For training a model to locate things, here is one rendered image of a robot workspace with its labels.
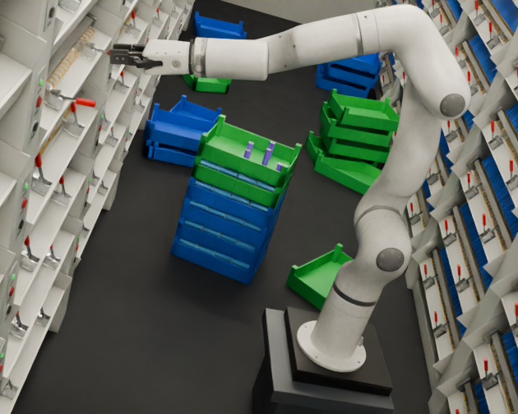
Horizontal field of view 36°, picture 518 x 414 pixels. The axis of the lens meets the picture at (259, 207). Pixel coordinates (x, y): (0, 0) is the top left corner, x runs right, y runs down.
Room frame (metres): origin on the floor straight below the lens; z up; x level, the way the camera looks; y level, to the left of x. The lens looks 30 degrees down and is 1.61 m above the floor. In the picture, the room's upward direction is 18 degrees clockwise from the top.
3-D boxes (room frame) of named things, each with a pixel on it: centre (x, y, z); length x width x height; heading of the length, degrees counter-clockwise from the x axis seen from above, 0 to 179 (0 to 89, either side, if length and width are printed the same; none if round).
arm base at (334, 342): (1.68, -0.29, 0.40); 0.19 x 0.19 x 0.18
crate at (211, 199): (2.38, 0.09, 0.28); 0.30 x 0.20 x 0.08; 83
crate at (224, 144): (2.38, 0.09, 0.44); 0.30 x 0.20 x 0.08; 83
